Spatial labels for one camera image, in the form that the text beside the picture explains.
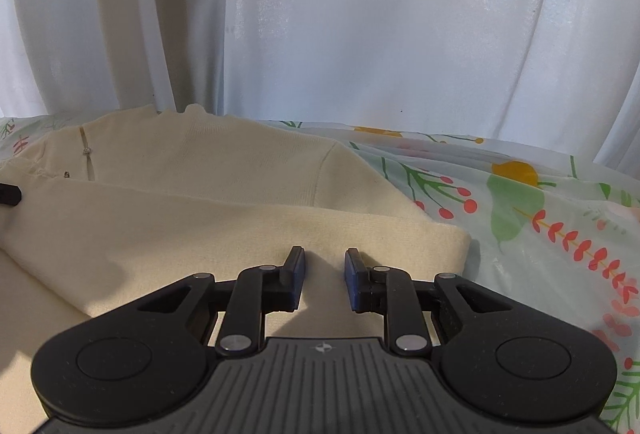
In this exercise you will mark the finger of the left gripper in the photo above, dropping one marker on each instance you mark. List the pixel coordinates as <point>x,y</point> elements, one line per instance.
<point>10,195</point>

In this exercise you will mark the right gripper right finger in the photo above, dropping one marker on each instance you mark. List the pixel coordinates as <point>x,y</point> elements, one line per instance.
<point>391,294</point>

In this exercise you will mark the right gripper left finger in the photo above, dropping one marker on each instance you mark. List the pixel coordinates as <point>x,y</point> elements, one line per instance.
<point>251,297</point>

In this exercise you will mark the cream knit sweater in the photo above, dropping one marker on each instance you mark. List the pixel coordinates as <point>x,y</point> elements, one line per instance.
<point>118,207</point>

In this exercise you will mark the floral bed sheet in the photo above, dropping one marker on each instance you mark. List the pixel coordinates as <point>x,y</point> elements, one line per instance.
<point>554,232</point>

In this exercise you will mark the white sheer curtain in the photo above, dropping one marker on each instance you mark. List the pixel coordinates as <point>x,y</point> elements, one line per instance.
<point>556,74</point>

